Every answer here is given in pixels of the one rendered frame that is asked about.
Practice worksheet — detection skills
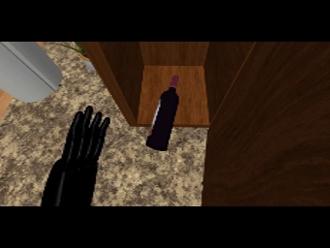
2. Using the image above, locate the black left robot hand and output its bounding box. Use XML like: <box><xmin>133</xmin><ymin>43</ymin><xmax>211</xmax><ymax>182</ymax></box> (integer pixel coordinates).
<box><xmin>40</xmin><ymin>105</ymin><xmax>112</xmax><ymax>207</ymax></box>

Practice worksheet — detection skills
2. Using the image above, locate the dark wine bottle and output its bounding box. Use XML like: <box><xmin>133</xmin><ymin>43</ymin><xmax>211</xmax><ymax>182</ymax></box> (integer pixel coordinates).
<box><xmin>145</xmin><ymin>75</ymin><xmax>182</xmax><ymax>152</ymax></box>

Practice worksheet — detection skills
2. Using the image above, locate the brown wooden cabinet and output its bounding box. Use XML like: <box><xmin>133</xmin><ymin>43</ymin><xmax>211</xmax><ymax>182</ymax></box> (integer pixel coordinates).
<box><xmin>80</xmin><ymin>42</ymin><xmax>258</xmax><ymax>128</ymax></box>

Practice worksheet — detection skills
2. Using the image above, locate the dark wooden cabinet door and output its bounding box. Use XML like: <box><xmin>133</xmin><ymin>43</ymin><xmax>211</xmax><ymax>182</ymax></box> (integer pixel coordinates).
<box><xmin>201</xmin><ymin>42</ymin><xmax>330</xmax><ymax>207</ymax></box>

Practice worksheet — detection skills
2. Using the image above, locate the green potted plant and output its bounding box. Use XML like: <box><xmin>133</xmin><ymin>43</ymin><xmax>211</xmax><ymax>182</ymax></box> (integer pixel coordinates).
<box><xmin>58</xmin><ymin>42</ymin><xmax>98</xmax><ymax>72</ymax></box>

